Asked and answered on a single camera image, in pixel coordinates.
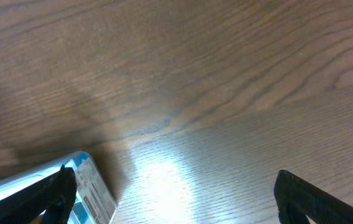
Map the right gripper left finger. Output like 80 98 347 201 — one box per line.
0 166 77 224

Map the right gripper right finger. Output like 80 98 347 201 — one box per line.
273 170 353 224

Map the clear plastic container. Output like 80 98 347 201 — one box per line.
0 151 117 224

